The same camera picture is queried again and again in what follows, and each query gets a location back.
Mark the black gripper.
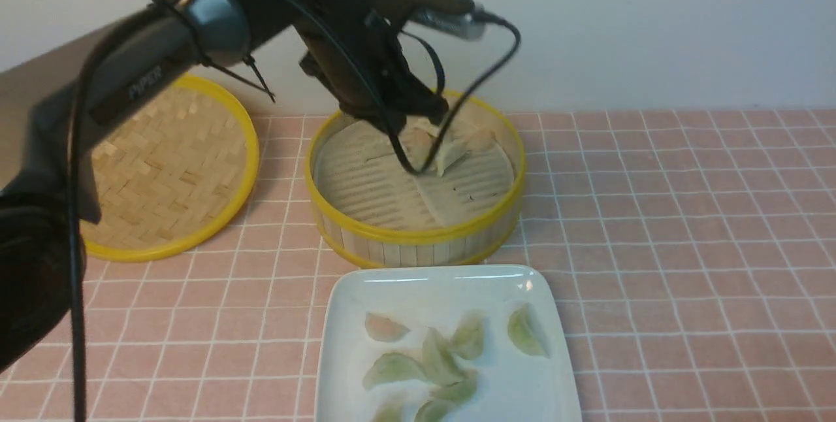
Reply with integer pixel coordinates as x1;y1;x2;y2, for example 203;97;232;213
295;0;450;133

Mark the green dumpling steamer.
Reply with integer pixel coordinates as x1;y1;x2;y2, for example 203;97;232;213
435;140;468;178
363;351;427;391

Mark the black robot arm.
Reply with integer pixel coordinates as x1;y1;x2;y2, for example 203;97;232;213
2;0;477;369

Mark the pink dumpling on plate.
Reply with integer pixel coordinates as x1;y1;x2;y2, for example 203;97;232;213
364;312;410;344

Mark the white square plate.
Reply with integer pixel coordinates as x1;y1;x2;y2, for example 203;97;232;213
314;265;583;421

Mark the green dumpling plate upper centre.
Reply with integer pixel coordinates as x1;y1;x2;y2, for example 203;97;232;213
449;311;485;361

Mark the green dumpling plate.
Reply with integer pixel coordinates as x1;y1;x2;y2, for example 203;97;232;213
430;371;479;405
421;327;466;387
449;311;485;361
414;399;458;422
506;303;547;357
372;400;405;422

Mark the green dumpling plate right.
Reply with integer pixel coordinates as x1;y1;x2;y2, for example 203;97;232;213
506;303;547;357

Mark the green dumpling plate lower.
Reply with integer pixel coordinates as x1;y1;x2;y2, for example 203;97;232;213
430;371;479;405

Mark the green dumpling plate bottom left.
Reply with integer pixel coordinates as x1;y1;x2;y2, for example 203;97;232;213
372;400;405;422

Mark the pale dumpling steamer top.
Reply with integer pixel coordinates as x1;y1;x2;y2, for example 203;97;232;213
406;116;442;140

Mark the pink dumpling steamer centre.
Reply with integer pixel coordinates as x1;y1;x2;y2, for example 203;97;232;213
403;129;435;162

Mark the pink dumpling steamer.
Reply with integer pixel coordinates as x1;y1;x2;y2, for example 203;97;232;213
464;127;496;152
403;129;435;162

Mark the bamboo steamer basket yellow rim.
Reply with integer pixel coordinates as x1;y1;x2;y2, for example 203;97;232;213
305;97;526;268

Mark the pink dumpling steamer right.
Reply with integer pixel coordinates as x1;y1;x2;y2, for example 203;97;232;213
464;127;496;152

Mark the bamboo steamer lid yellow rim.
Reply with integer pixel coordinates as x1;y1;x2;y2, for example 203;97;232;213
81;74;260;262

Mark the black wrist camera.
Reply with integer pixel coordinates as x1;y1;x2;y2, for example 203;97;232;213
373;0;486;41

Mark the black camera cable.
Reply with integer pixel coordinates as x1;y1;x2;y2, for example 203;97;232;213
68;0;522;422

